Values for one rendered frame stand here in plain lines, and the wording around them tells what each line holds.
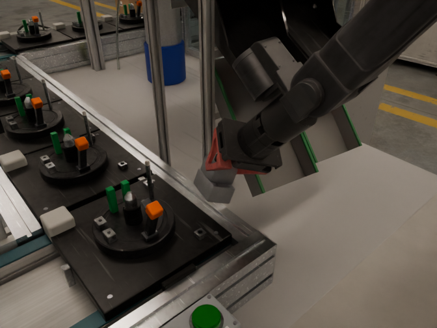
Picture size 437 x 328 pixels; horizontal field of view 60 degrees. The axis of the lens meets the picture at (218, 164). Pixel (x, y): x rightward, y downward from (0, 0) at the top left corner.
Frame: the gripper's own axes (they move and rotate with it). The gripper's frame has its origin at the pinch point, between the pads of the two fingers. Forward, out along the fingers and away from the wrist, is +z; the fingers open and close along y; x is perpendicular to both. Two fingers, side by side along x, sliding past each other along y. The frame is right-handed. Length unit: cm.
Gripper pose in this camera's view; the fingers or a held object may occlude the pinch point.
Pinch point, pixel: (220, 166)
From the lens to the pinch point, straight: 63.2
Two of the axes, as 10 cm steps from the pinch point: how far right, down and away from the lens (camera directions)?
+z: -5.2, 4.0, 7.5
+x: 1.1, 9.1, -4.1
